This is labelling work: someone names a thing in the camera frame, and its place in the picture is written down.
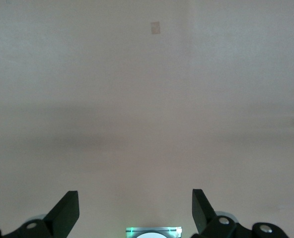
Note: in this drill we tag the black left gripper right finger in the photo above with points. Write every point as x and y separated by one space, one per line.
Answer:
202 213

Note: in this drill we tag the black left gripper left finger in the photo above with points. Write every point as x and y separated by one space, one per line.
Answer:
62 218

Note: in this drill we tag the brown tape patch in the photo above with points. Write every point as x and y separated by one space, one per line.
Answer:
155 27

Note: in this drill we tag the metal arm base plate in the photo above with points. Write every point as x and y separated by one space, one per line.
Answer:
176 231

